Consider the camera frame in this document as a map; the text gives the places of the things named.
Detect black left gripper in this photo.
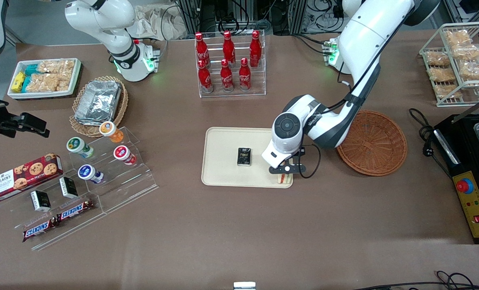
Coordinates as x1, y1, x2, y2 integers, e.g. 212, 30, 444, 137
268, 149, 307, 175

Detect beige rectangular tray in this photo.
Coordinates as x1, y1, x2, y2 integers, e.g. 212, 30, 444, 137
201, 127, 294, 189

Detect brown round wicker basket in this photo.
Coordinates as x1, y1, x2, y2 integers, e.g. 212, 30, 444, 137
335, 110, 408, 177

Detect light oval wicker basket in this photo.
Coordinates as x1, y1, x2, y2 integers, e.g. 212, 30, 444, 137
69, 75, 130, 138

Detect yellow snack packet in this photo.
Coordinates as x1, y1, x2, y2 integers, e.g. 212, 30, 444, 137
12, 71, 26, 93

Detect clear rice cracker packet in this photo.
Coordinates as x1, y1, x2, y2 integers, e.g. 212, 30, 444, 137
37, 60, 76, 75
29, 72, 72, 93

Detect small black snack box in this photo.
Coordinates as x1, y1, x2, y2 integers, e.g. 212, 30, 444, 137
237, 147, 252, 167

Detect red Walkers cookie box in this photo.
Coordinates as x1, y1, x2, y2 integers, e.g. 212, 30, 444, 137
0, 153, 64, 203

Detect green lid yogurt cup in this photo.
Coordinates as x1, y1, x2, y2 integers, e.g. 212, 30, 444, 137
66, 137, 95, 159

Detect white rectangular snack bin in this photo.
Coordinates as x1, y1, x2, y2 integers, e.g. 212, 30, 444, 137
7, 58, 82, 100

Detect small black white box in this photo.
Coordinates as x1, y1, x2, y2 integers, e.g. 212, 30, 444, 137
30, 190, 52, 213
59, 176, 78, 199

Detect stack of foil trays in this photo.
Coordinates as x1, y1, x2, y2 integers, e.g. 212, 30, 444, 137
74, 80, 123, 126

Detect blue lid yogurt cup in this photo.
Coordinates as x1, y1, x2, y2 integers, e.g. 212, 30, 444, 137
77, 164, 104, 184

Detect orange lid yogurt cup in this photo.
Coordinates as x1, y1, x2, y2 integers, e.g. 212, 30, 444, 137
99, 121, 124, 144

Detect clear acrylic bottle rack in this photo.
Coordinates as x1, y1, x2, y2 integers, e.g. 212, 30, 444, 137
195, 30, 267, 99

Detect Snickers chocolate bar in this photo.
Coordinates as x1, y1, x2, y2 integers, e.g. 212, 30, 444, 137
22, 217, 60, 243
56, 199, 95, 223

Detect red lid yogurt cup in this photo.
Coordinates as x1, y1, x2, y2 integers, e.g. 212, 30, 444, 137
113, 145, 137, 166

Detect red cola bottle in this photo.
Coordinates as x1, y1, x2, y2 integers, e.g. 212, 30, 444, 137
249, 30, 262, 68
238, 58, 252, 92
198, 60, 214, 94
223, 31, 236, 65
194, 32, 210, 66
220, 59, 235, 93

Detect clear acrylic stepped stand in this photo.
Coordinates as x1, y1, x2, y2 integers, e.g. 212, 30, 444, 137
0, 126, 160, 251

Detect beige crumpled cloth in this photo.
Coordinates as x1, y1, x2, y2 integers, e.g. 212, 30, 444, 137
126, 4, 188, 41

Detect black machine base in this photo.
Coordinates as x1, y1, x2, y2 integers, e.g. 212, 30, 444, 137
432, 96, 479, 244

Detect red emergency stop button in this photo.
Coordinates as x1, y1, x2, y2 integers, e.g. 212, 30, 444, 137
456, 178, 475, 195

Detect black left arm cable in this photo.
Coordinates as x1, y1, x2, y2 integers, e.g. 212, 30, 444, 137
296, 56, 385, 179

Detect black power cable with plug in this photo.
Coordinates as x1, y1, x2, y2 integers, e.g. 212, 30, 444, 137
409, 108, 454, 178

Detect aluminium frame with cables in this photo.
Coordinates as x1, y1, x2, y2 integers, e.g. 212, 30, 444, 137
171, 0, 345, 37

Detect white wire rack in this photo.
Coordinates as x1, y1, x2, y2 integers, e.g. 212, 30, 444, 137
419, 22, 479, 108

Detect black floor cables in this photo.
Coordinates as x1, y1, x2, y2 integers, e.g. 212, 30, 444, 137
352, 270, 479, 290

